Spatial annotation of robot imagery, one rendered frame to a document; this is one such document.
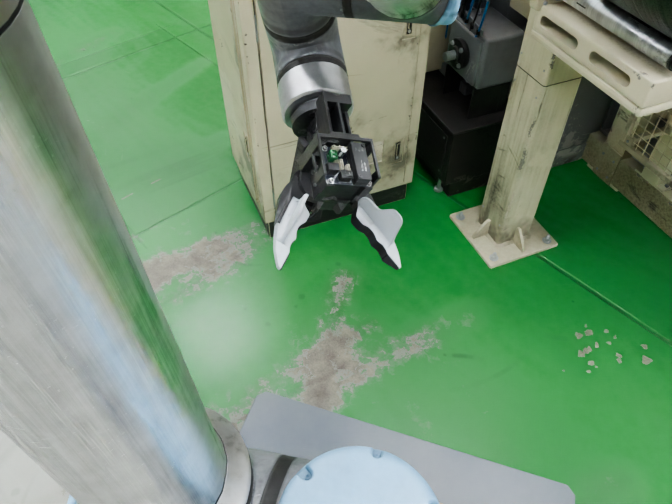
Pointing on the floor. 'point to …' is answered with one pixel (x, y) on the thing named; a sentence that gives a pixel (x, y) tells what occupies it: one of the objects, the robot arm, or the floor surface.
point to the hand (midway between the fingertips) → (339, 273)
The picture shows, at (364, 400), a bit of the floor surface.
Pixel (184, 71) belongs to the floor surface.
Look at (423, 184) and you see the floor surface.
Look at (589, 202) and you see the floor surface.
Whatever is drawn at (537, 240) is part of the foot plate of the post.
